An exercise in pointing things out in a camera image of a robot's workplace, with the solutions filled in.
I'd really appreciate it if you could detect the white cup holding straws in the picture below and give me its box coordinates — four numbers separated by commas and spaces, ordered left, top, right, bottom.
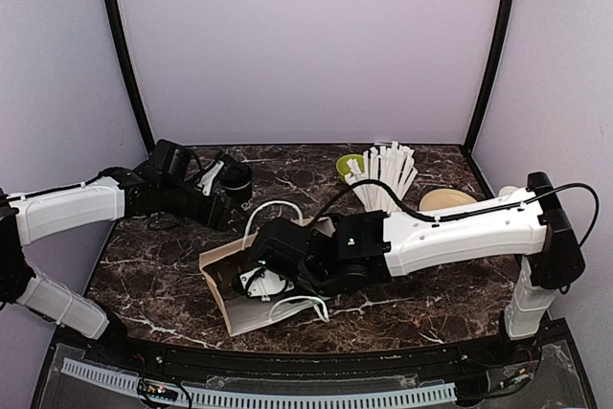
365, 204, 385, 212

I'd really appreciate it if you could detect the black paper coffee cup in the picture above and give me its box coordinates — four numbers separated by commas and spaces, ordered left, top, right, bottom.
225, 182, 253, 211

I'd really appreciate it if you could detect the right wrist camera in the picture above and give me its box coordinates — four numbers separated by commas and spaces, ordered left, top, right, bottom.
231, 267, 296, 302

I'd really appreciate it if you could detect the right black frame post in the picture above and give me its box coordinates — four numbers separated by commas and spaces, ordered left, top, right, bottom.
463, 0, 513, 155

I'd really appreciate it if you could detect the brown paper bag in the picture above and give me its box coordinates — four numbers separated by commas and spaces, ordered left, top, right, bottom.
199, 200, 329, 337

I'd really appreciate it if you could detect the beige plate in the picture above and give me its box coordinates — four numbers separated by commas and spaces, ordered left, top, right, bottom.
420, 188, 476, 212

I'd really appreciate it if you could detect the left black frame post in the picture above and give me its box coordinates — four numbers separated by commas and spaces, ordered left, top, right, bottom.
103, 0, 155, 152

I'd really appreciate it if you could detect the single black lid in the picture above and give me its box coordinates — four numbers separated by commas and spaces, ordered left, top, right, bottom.
218, 162, 253, 190

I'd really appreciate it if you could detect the bundle of white wrapped straws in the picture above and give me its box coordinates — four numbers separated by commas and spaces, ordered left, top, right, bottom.
353, 142, 418, 213

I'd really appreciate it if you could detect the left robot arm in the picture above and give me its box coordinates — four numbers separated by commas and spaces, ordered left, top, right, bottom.
1, 140, 235, 367

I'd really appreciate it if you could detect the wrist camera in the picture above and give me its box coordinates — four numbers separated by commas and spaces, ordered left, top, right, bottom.
195, 150, 225, 196
231, 267, 296, 302

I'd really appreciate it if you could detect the green bowl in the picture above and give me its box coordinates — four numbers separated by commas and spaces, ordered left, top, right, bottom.
336, 154, 368, 185

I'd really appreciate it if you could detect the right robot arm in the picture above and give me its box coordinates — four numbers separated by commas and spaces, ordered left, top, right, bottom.
248, 171, 585, 365

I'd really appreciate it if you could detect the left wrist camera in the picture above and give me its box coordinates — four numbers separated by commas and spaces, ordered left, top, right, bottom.
195, 150, 225, 196

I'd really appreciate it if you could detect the black frame post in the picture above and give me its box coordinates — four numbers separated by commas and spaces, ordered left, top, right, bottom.
103, 0, 155, 152
463, 0, 513, 155

